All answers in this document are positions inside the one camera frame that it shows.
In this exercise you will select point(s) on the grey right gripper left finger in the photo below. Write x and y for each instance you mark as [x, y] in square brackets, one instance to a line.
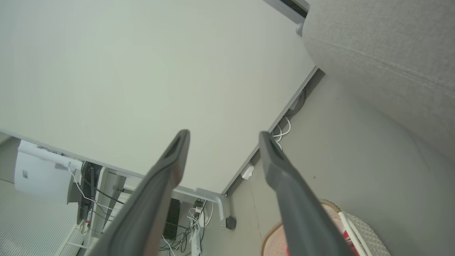
[142, 213]

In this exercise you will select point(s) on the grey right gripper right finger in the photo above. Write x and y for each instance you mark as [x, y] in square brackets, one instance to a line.
[298, 213]

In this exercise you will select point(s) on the red cloth garment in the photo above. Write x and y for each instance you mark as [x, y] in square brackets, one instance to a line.
[347, 237]

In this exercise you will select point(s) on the light grey fabric sofa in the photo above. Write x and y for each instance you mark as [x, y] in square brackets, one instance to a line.
[384, 46]

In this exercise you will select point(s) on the black computer box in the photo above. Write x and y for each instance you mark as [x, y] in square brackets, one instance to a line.
[172, 218]

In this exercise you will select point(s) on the white desk leg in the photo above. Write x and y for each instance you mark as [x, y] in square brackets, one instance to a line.
[112, 192]

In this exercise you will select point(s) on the white power strip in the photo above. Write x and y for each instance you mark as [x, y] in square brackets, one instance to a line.
[196, 238]

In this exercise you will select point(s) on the black monitor stand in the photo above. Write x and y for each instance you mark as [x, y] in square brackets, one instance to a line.
[87, 188]

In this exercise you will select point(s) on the small white adapter box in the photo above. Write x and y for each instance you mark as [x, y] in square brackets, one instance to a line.
[247, 171]

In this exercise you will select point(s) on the black round floor caster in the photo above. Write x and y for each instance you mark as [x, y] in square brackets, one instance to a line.
[231, 222]

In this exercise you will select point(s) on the grey partition corner foot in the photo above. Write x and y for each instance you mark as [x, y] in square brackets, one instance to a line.
[213, 195]

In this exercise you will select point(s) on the woven laundry basket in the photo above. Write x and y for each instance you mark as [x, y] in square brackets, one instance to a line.
[371, 236]

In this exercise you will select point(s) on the white box appliance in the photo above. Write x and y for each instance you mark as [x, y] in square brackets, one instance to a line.
[42, 174]

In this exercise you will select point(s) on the grey partition post with foot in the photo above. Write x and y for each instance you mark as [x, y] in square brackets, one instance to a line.
[289, 9]

